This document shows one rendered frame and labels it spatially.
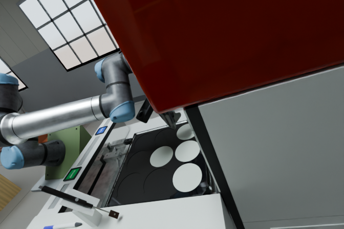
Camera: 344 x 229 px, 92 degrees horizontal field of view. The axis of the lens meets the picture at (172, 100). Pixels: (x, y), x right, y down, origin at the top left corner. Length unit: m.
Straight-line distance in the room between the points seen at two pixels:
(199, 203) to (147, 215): 0.14
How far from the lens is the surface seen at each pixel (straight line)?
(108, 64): 0.56
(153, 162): 0.69
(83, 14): 3.33
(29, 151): 1.08
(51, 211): 0.78
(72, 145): 1.11
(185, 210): 0.47
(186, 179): 0.59
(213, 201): 0.46
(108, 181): 0.80
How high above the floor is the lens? 1.36
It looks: 27 degrees down
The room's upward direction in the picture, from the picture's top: 25 degrees counter-clockwise
